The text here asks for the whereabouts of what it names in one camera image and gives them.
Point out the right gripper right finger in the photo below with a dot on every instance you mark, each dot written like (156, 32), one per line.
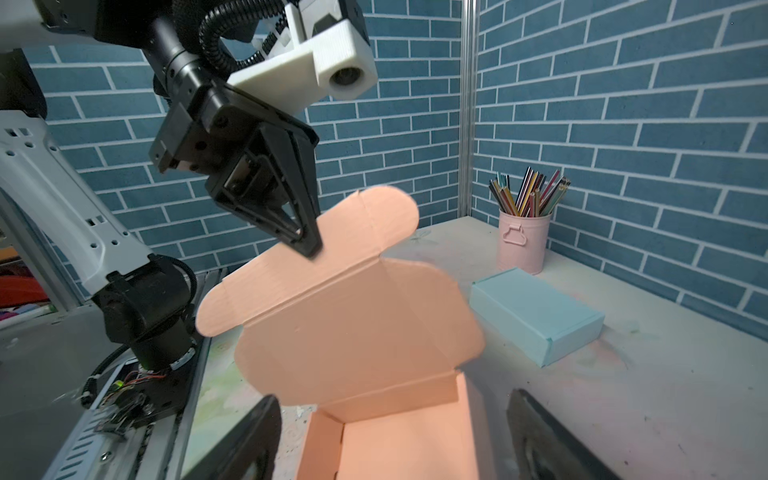
(544, 448)

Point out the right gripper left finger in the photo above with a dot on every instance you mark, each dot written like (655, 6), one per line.
(249, 450)

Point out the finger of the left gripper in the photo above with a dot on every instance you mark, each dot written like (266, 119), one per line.
(289, 151)

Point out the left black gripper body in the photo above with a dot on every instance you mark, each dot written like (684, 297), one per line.
(208, 132)

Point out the mint green paper box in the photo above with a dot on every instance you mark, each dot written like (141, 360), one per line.
(543, 322)

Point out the pink paper box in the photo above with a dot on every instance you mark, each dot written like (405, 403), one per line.
(373, 344)

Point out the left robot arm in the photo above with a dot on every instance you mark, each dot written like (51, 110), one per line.
(188, 44)

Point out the pink pencil cup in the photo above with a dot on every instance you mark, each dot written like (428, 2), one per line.
(522, 242)

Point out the bundle of coloured pencils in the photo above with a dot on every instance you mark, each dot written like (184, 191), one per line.
(537, 196)

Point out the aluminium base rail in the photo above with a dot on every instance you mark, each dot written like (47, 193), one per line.
(100, 382)

